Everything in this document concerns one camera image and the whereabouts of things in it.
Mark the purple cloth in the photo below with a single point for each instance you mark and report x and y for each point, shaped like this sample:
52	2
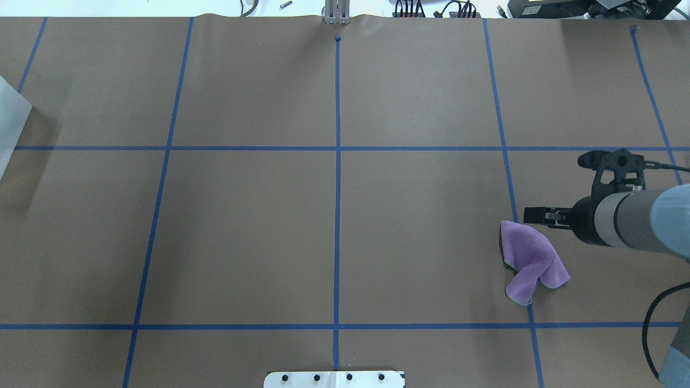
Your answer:
533	258

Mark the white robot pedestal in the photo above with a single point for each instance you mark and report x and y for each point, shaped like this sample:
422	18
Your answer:
358	378

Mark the aluminium frame post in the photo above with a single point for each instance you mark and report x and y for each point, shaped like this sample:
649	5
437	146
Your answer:
336	12

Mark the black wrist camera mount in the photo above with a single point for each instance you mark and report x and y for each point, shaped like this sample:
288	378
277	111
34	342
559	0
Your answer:
615	171

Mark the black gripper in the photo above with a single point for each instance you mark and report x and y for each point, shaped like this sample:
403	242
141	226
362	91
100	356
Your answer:
583	218

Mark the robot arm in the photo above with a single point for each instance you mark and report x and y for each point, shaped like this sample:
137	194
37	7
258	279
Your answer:
643	220

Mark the clear plastic box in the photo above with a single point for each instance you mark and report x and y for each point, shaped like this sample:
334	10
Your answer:
14	113

